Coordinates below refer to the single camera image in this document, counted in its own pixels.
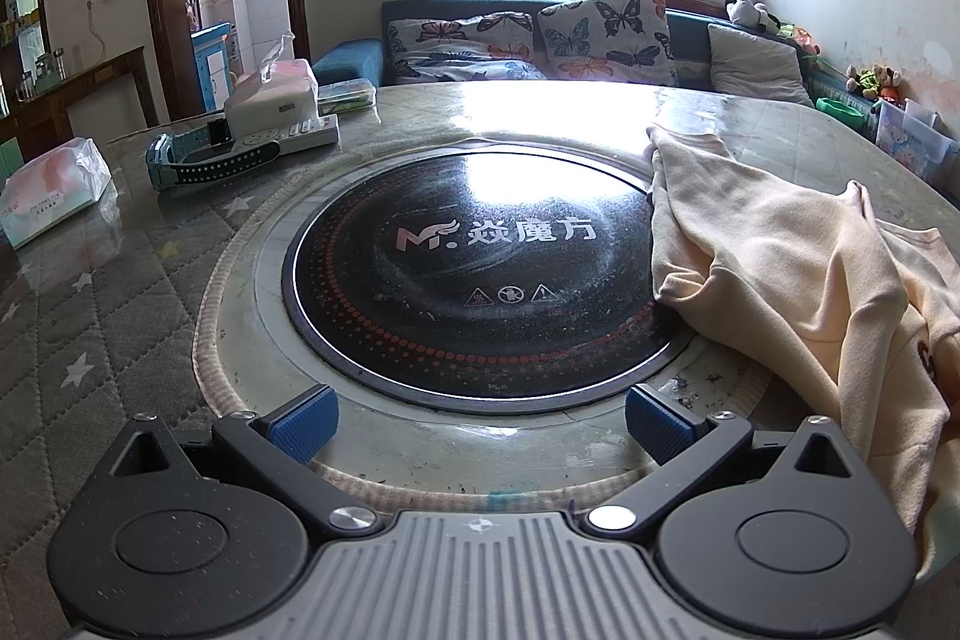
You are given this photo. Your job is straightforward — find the clear plastic storage box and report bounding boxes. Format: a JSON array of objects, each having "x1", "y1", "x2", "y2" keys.
[{"x1": 874, "y1": 98, "x2": 959, "y2": 184}]

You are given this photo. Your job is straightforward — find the soft tissue pack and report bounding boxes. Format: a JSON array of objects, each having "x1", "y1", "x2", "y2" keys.
[{"x1": 0, "y1": 137, "x2": 113, "y2": 250}]

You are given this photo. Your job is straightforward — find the square butterfly print pillow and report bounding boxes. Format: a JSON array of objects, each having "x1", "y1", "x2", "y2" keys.
[{"x1": 536, "y1": 0, "x2": 680, "y2": 86}]

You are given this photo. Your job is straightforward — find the cream sweatshirt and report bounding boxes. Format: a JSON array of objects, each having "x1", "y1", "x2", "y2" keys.
[{"x1": 646, "y1": 124, "x2": 960, "y2": 581}]

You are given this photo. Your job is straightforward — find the blue sofa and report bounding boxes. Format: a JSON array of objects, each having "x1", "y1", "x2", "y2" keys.
[{"x1": 311, "y1": 0, "x2": 960, "y2": 199}]

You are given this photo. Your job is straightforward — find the colourful plush toy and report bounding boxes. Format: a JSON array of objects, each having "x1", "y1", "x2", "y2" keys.
[{"x1": 780, "y1": 19, "x2": 822, "y2": 56}]

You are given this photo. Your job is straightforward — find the green bowl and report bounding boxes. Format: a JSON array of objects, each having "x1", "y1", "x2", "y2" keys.
[{"x1": 816, "y1": 97, "x2": 875, "y2": 133}]

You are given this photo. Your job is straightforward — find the round black induction cooktop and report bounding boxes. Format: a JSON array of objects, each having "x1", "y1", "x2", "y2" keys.
[{"x1": 281, "y1": 143, "x2": 695, "y2": 401}]

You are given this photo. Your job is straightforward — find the blue smartwatch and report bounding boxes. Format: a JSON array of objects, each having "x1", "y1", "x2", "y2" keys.
[{"x1": 146, "y1": 115, "x2": 282, "y2": 191}]

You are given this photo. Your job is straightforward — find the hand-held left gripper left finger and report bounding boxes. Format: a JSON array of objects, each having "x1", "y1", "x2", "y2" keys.
[{"x1": 101, "y1": 383, "x2": 382, "y2": 540}]

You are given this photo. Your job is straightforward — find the white power strip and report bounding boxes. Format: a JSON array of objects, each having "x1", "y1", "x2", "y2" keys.
[{"x1": 225, "y1": 115, "x2": 340, "y2": 157}]

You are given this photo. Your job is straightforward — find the panda plush toy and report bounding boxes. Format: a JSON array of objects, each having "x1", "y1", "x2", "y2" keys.
[{"x1": 724, "y1": 0, "x2": 785, "y2": 35}]

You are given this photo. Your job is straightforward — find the long butterfly print pillow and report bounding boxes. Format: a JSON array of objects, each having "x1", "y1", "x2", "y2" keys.
[{"x1": 386, "y1": 12, "x2": 548, "y2": 85}]

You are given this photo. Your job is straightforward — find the dark wooden cabinet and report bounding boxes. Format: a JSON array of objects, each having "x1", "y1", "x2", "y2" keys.
[{"x1": 0, "y1": 0, "x2": 158, "y2": 161}]

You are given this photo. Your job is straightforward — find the brown bear plush toys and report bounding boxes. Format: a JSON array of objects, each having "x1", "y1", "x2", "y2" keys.
[{"x1": 846, "y1": 62, "x2": 905, "y2": 101}]

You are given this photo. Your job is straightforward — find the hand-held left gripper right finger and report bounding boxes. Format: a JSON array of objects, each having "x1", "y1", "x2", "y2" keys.
[{"x1": 624, "y1": 383, "x2": 865, "y2": 540}]

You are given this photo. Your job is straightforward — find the blue toy cabinet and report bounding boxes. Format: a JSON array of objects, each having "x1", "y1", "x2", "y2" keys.
[{"x1": 191, "y1": 21, "x2": 241, "y2": 112}]

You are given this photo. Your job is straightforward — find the white and pink tissue box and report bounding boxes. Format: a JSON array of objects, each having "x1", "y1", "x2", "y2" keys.
[{"x1": 223, "y1": 32, "x2": 320, "y2": 137}]

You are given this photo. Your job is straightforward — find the clear plastic container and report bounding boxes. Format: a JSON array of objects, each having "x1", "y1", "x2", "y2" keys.
[{"x1": 315, "y1": 79, "x2": 376, "y2": 116}]

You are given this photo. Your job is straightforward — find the grey pillow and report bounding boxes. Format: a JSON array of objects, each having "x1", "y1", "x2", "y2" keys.
[{"x1": 706, "y1": 23, "x2": 815, "y2": 107}]

